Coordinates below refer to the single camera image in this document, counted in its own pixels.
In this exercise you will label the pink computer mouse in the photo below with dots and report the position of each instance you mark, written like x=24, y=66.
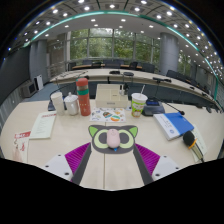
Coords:
x=113, y=138

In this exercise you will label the ceiling lights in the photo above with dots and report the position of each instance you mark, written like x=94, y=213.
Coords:
x=86, y=8

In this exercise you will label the red white fan-print magazine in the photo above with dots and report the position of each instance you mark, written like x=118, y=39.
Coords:
x=21, y=146

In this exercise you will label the dark office chairs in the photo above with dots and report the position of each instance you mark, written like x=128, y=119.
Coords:
x=173, y=73

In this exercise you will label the long curved conference desk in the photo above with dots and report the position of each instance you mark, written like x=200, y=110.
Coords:
x=100, y=76

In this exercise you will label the black yellow handheld microphone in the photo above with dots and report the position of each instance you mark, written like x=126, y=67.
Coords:
x=189, y=138

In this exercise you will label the black console with gooseneck microphone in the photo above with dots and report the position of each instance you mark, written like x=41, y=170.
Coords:
x=153, y=109

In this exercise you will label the blue and white book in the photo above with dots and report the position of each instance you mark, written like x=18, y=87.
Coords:
x=178, y=123

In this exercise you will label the colourful sticker sheet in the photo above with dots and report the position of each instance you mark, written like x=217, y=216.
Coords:
x=108, y=115

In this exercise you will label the white booklet with red heading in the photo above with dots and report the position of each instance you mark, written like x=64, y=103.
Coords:
x=43, y=125

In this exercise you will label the green printed cup with straw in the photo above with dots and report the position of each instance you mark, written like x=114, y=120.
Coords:
x=138, y=105

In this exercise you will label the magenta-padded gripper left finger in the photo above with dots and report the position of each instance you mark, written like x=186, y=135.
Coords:
x=56, y=165

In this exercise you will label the white lidded mug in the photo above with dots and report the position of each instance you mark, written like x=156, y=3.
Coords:
x=71, y=105

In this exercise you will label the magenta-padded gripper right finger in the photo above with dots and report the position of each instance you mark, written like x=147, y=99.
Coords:
x=165, y=166

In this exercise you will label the cat-shaped black green mouse pad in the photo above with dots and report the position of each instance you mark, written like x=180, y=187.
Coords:
x=98, y=140

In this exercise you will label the cream divided box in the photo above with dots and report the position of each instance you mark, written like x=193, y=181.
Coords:
x=111, y=97

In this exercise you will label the red bottle with green band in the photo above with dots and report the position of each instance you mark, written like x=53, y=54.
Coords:
x=84, y=100

